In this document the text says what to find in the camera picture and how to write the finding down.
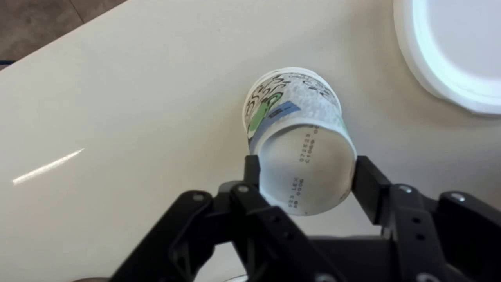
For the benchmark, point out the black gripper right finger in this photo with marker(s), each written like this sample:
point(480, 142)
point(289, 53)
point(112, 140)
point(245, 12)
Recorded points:
point(433, 236)

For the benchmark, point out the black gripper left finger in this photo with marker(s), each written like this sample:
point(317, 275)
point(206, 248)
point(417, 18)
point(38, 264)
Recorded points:
point(209, 241)

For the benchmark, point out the printed paper cup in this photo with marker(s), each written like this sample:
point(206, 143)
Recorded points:
point(298, 136)

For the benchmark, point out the white paper plate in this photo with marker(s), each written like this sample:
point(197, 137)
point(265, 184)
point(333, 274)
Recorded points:
point(460, 48)

